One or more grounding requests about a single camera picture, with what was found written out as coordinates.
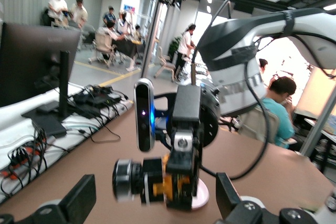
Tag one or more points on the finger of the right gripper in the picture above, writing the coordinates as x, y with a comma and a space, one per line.
181, 205

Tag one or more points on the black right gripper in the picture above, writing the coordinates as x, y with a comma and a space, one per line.
186, 103

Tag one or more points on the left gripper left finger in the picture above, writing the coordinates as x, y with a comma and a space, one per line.
81, 200

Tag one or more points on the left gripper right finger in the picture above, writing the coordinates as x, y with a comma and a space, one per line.
227, 195

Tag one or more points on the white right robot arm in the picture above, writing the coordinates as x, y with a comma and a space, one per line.
236, 90

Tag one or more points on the pink round plate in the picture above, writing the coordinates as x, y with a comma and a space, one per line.
202, 197

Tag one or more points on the beige chair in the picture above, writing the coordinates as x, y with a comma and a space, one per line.
252, 124

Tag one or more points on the black flat box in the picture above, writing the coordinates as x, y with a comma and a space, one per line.
50, 128

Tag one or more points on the person teal shirt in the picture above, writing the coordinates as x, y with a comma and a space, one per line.
281, 113

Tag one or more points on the grey office chair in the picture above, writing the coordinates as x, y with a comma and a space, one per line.
164, 64
101, 45

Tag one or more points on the black power adapters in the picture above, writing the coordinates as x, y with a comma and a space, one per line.
97, 98

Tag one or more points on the green plant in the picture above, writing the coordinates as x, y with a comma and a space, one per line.
173, 48

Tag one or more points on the person white shirt black trousers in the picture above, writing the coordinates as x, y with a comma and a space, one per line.
185, 45

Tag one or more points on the aluminium pole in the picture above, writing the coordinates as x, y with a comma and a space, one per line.
317, 119
155, 19

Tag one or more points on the person black hair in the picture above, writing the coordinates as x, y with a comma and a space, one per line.
263, 64

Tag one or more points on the black table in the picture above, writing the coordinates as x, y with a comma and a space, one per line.
128, 48

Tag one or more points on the cream partition board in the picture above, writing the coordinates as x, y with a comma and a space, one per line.
312, 90

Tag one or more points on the seated person white shirt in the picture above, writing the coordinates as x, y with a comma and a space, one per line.
110, 33

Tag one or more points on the person white and blue shirt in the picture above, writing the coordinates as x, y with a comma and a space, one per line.
123, 23

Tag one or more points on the black computer monitor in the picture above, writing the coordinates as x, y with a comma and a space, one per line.
31, 56

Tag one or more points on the person dark blue shirt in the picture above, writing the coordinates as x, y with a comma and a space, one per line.
109, 16

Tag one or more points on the person beige shirt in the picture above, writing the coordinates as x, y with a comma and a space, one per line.
78, 12

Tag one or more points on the standing person white shirt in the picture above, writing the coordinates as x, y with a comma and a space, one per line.
58, 6

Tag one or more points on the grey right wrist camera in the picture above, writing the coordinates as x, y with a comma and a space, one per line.
144, 119

